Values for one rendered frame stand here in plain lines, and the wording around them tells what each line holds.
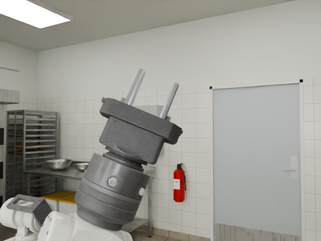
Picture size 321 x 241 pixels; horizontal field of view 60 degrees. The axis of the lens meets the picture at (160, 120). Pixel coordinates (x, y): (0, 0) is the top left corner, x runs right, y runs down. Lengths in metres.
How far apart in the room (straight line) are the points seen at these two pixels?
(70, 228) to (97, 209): 0.04
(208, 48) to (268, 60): 0.79
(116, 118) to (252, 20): 3.50
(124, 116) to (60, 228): 0.16
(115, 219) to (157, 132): 0.12
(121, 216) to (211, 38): 3.62
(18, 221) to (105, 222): 0.36
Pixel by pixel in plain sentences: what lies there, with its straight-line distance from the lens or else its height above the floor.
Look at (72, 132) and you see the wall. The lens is 5.08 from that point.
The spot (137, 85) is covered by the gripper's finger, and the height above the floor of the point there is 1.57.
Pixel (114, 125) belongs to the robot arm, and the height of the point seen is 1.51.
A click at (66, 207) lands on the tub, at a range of 4.38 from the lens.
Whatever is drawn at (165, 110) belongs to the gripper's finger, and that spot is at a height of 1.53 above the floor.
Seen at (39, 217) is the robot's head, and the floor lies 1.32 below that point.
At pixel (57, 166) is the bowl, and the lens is 4.51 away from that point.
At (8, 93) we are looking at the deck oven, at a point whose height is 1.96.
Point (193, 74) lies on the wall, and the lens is 3.87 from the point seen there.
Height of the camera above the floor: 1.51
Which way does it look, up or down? 2 degrees up
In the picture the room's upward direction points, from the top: straight up
